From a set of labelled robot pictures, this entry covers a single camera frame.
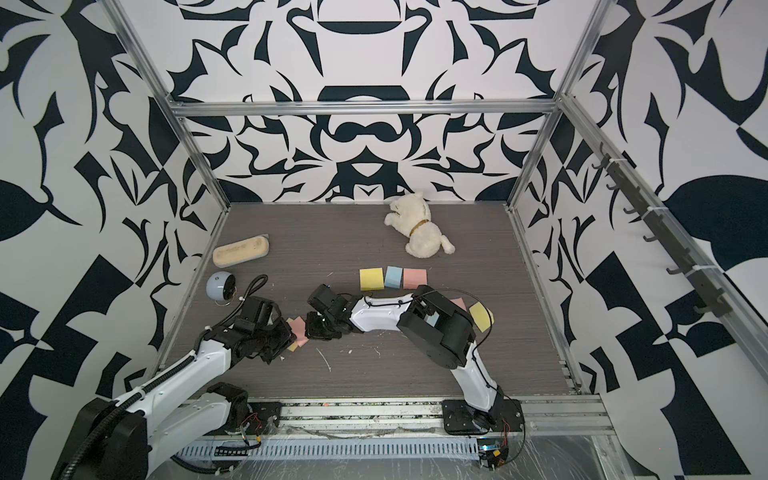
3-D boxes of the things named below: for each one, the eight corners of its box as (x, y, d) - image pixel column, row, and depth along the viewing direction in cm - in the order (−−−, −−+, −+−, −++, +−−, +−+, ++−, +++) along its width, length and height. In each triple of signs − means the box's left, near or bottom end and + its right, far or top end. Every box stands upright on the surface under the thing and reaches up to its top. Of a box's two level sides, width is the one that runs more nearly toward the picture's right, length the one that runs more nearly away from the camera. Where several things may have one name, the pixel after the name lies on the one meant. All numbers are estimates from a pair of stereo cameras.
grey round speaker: (213, 305, 94) (200, 292, 88) (222, 282, 99) (210, 269, 93) (231, 305, 94) (220, 292, 88) (239, 282, 99) (229, 269, 93)
